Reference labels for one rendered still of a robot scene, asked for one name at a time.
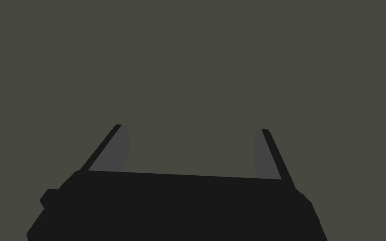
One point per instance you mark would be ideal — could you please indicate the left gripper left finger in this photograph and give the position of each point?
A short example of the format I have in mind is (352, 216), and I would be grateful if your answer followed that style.
(112, 154)

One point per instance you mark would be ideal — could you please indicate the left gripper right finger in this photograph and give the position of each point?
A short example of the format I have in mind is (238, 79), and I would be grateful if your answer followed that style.
(267, 160)

